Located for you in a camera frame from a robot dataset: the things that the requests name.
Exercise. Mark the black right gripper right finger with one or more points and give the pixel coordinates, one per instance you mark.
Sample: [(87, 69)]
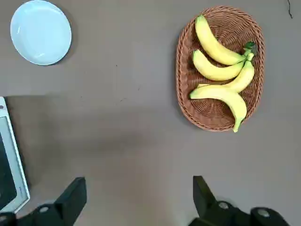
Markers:
[(207, 207)]

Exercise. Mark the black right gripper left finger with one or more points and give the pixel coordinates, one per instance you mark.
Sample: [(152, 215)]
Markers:
[(63, 207)]

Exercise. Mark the white countertop oven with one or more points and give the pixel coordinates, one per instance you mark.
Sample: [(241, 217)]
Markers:
[(14, 150)]

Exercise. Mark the brown wicker oval basket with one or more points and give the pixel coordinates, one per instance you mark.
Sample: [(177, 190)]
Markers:
[(211, 114)]

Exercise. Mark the strongly curved yellow banana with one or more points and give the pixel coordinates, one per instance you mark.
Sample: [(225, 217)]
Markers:
[(235, 103)]

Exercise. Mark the slim yellow banana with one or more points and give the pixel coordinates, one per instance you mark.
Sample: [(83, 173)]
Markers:
[(244, 77)]

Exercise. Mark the short yellow banana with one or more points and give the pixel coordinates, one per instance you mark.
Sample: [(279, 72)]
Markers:
[(211, 70)]

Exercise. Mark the green banana bunch crown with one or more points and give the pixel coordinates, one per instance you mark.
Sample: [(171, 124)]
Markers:
[(250, 47)]

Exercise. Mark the long yellow banana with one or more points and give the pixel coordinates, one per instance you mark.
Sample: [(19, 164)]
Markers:
[(211, 40)]

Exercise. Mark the pale bluish white plate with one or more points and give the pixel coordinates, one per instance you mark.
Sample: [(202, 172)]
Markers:
[(41, 31)]

